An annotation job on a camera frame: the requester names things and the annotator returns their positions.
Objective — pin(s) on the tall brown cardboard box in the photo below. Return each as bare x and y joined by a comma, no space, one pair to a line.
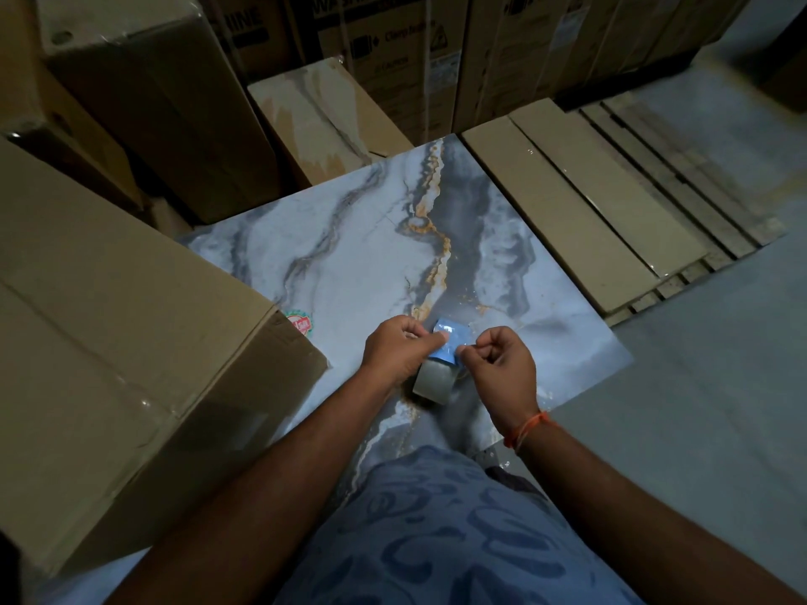
164,100

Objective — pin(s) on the wooden slat pallet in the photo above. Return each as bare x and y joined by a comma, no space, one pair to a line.
687,176

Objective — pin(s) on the large plain cardboard box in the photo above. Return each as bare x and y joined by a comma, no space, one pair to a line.
126,346

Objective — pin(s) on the person's left forearm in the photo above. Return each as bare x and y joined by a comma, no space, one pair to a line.
271,497

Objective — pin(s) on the blue patterned shirt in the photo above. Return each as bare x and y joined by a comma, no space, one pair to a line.
454,535

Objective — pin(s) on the dark printed carton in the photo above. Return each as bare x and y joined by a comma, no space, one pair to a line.
252,28

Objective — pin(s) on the person's right hand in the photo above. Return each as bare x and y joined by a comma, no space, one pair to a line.
504,384

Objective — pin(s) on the clear tape roll blue core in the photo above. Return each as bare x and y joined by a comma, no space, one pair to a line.
435,377

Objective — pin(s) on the flat beige cardboard box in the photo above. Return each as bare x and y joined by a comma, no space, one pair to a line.
561,220
605,176

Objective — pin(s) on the person's right forearm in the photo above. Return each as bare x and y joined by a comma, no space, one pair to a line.
637,516

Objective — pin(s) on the person's left hand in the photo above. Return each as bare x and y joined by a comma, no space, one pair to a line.
394,352

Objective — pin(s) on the beige marbled tile box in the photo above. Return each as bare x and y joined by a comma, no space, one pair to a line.
321,119

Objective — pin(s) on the printed appliance carton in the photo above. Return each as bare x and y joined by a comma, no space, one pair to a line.
397,62

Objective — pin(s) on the grey marbled tile slab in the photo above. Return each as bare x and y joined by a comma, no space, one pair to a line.
378,245

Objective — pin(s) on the round red green sticker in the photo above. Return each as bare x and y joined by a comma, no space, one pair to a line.
299,323

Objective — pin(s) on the person's right thumb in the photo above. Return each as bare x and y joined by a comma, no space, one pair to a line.
468,357

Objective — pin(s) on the person's left thumb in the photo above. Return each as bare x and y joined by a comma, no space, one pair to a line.
434,342

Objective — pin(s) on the orange thread wristband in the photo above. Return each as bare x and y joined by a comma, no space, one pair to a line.
528,429

